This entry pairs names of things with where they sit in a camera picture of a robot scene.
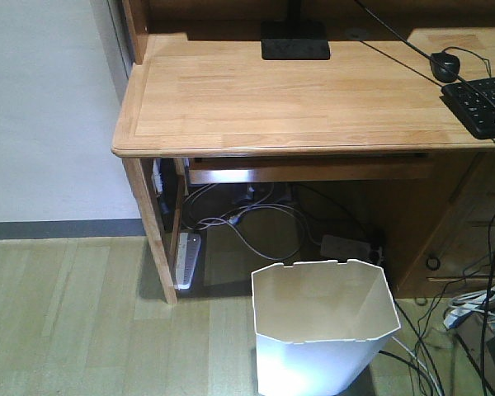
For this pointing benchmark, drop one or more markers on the white plastic trash bin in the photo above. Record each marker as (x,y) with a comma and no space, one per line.
(318,325)

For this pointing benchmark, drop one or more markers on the wooden keyboard tray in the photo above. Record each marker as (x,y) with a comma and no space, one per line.
(308,169)

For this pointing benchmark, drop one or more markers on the white power strip left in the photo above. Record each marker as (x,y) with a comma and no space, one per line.
(188,249)

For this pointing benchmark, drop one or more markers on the grey power strip under desk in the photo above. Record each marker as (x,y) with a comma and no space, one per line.
(343,249)

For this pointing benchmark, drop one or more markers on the wooden desk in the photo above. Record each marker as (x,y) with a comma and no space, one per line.
(200,88)

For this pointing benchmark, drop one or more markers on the black monitor stand base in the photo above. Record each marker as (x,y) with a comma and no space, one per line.
(294,38)

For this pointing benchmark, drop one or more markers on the wooden drawer cabinet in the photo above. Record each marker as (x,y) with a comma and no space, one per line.
(458,252)

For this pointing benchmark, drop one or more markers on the black computer mouse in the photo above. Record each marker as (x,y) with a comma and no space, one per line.
(444,67)

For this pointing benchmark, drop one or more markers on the black keyboard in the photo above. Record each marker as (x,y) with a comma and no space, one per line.
(473,105)

